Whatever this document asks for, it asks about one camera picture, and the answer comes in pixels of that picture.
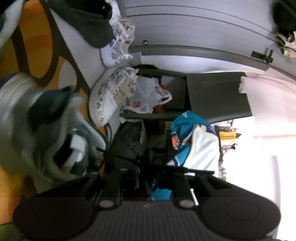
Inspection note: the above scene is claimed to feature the teal blue printed garment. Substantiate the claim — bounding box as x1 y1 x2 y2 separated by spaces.
166 110 217 167

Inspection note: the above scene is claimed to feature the grey sneaker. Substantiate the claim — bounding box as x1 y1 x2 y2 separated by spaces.
0 0 26 54
1 73 108 185

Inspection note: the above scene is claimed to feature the black slipper near door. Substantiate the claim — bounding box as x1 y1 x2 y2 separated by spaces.
47 0 114 49

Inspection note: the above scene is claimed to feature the dark shoe rack frame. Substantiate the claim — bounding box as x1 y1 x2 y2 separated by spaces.
120 64 252 124

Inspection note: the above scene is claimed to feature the white plastic bag red print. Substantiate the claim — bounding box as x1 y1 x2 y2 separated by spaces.
122 76 173 113

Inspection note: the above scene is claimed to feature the white patterned sneaker far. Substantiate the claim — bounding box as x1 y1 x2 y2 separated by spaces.
100 16 135 67

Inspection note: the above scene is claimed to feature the green leaf mat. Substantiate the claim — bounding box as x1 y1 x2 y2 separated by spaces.
0 223 22 241

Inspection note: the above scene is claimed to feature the orange cat-shaped floor mat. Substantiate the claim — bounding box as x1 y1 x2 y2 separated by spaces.
0 0 112 225

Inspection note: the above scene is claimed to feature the white sneaker with beige laces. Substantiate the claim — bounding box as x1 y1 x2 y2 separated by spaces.
88 66 138 127

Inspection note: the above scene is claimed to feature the grey door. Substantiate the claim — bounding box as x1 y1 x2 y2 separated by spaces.
118 1 295 78

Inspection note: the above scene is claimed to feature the white cloth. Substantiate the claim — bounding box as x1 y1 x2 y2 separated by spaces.
183 125 220 176

